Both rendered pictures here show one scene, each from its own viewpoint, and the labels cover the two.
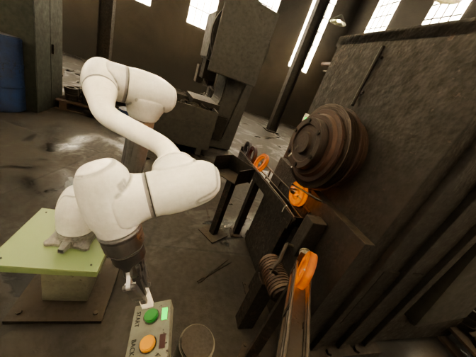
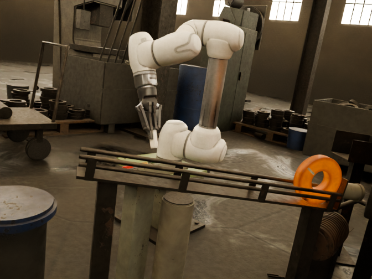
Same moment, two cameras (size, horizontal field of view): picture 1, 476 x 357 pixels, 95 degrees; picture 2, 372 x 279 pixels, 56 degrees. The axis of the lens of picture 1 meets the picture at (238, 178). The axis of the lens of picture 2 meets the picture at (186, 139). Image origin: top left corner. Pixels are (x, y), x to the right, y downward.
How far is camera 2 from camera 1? 1.12 m
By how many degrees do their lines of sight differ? 56
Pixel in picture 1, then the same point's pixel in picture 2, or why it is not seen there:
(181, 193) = (166, 42)
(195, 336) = (180, 196)
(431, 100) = not seen: outside the picture
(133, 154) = (208, 88)
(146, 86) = (215, 29)
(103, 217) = (133, 55)
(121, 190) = (142, 41)
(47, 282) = not seen: hidden behind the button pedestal
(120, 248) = (138, 78)
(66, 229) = (160, 149)
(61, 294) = not seen: hidden behind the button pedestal
